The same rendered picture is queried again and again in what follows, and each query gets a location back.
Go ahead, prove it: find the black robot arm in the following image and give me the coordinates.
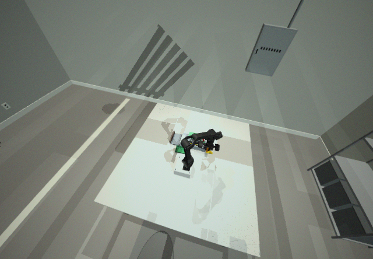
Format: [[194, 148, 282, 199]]
[[180, 129, 223, 171]]

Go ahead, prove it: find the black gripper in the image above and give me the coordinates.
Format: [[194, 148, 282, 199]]
[[198, 141, 220, 151]]

